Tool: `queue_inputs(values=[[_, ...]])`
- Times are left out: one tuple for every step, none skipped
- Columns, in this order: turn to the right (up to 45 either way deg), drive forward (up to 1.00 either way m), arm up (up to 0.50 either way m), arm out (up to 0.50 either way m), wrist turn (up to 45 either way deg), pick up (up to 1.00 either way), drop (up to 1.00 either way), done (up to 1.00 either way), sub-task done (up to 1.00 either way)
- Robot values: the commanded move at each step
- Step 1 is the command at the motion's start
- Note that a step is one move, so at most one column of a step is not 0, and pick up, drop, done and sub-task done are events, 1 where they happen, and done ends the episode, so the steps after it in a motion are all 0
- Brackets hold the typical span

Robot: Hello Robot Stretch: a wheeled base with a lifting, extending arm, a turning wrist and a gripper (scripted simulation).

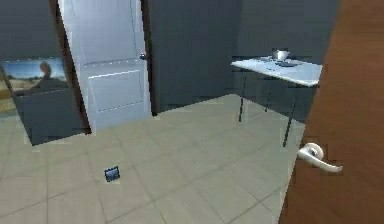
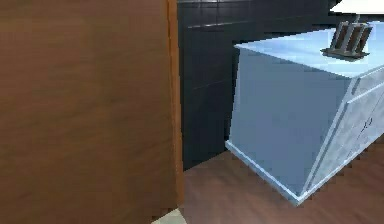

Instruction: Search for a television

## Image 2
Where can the pale blue kitchen cabinet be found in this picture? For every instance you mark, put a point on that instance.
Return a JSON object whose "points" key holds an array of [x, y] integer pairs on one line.
{"points": [[286, 120]]}

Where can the brown wooden room door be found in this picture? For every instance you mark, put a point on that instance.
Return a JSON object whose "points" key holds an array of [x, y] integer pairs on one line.
{"points": [[86, 110]]}

